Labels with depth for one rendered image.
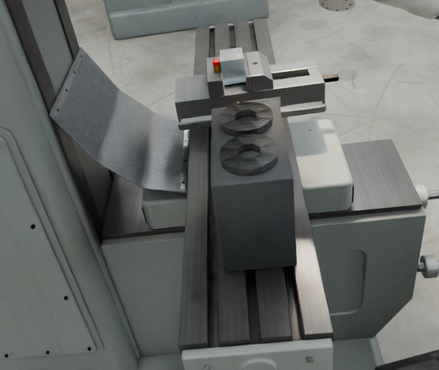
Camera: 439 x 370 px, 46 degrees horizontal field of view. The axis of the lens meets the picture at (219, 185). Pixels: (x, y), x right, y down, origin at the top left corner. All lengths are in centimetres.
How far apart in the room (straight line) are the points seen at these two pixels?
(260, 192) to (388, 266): 72
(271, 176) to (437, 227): 158
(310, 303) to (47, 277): 71
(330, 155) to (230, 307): 58
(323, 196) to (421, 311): 87
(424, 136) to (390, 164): 137
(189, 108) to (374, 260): 60
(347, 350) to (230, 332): 85
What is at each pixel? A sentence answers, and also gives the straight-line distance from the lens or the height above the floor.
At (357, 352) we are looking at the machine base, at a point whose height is 20.
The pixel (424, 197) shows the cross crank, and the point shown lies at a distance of 145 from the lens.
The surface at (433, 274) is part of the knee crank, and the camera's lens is 145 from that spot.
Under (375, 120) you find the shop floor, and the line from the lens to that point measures 289.
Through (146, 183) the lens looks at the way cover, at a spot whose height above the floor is 85.
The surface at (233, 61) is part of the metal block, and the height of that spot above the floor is 104.
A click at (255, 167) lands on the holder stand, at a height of 110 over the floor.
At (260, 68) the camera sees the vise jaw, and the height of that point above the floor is 101.
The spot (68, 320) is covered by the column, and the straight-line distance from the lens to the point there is 145.
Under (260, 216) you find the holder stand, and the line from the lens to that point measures 79.
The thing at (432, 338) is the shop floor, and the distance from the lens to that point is 193.
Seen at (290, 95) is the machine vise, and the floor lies 95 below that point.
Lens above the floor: 156
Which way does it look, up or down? 39 degrees down
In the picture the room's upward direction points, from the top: 9 degrees counter-clockwise
